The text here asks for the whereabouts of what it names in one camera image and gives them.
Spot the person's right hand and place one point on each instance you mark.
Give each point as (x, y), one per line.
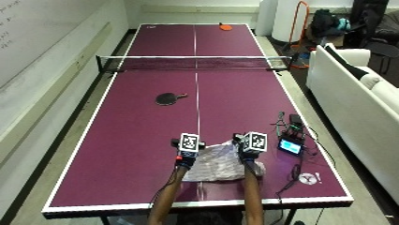
(243, 150)

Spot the person's left hand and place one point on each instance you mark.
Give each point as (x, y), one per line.
(187, 157)

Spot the white striped cloth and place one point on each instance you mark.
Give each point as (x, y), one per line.
(220, 164)

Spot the white marker cube right glove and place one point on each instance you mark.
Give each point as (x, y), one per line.
(256, 142)

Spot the white marker cube glove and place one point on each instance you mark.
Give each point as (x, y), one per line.
(256, 142)
(189, 143)

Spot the white marker cube left glove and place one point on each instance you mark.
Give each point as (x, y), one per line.
(189, 143)

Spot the black table tennis paddle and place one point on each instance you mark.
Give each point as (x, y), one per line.
(168, 98)

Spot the table tennis net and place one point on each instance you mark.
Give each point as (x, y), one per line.
(195, 62)

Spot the white sofa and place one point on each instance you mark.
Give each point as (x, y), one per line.
(357, 103)

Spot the black cushion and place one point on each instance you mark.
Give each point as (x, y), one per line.
(348, 64)

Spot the orange table tennis paddle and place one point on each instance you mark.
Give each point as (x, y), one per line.
(225, 26)

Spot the white cylindrical column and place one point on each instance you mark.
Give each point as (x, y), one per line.
(291, 18)
(267, 17)

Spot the black backpack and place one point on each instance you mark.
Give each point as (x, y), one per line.
(326, 22)

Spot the black office chair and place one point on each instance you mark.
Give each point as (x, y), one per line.
(381, 34)

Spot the whiteboard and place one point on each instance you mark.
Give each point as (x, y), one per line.
(38, 34)

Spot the orange metal frame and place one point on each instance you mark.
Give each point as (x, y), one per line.
(300, 34)

